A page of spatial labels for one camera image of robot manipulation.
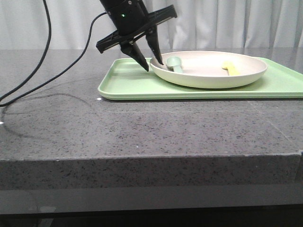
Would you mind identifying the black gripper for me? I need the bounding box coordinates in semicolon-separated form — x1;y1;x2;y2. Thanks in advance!
96;0;177;71

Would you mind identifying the light green serving tray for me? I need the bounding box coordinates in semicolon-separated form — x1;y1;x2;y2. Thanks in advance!
98;58;303;101

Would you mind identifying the yellow plastic fork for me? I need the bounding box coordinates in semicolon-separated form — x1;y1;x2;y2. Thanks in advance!
222;61;240;76

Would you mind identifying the beige round plate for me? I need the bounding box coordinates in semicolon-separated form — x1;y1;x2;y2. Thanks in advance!
150;51;267;89

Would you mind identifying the white pleated curtain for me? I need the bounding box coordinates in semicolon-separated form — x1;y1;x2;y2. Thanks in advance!
0;0;303;50

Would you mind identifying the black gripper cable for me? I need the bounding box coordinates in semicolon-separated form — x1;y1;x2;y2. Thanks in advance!
0;0;108;107

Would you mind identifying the sage green spoon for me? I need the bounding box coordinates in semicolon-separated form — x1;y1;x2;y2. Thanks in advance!
166;56;183;73

